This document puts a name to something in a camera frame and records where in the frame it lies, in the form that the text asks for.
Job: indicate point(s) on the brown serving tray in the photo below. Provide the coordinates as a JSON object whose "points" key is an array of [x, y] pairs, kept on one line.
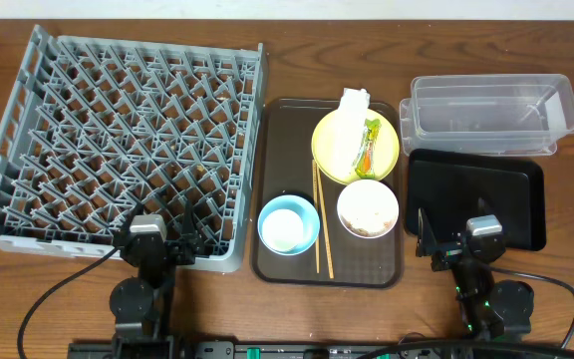
{"points": [[285, 167]]}

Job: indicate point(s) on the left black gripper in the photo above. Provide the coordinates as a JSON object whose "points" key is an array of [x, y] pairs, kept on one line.
{"points": [[168, 250]]}

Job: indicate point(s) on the white plastic wrapper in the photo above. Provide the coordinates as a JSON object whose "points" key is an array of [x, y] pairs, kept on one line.
{"points": [[348, 128]]}

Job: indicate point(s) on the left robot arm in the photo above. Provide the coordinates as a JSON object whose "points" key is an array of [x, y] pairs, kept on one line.
{"points": [[142, 304]]}

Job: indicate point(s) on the light blue bowl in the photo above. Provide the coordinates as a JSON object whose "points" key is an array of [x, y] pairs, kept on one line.
{"points": [[307, 212]]}

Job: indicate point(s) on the black waste tray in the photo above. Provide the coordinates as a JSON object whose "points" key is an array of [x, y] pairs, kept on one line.
{"points": [[447, 185]]}

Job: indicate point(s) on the yellow plate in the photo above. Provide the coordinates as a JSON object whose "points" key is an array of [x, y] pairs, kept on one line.
{"points": [[386, 151]]}

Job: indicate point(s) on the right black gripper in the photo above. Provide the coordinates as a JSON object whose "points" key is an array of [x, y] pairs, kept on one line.
{"points": [[427, 244]]}

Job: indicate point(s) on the pink white bowl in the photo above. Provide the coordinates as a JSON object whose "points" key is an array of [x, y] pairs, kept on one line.
{"points": [[368, 208]]}

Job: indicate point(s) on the white cup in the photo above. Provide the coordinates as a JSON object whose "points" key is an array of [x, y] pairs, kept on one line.
{"points": [[282, 230]]}

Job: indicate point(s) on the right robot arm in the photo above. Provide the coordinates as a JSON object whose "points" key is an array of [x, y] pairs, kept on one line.
{"points": [[490, 309]]}

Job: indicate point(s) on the green orange snack wrapper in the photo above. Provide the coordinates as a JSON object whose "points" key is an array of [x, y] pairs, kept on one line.
{"points": [[363, 162]]}

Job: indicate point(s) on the grey plastic dish rack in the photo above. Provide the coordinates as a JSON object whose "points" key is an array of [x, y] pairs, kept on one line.
{"points": [[94, 128]]}

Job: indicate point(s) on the clear plastic bin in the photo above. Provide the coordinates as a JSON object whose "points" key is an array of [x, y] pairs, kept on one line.
{"points": [[515, 115]]}

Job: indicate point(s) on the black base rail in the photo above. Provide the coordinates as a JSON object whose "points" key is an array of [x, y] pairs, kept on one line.
{"points": [[229, 350]]}

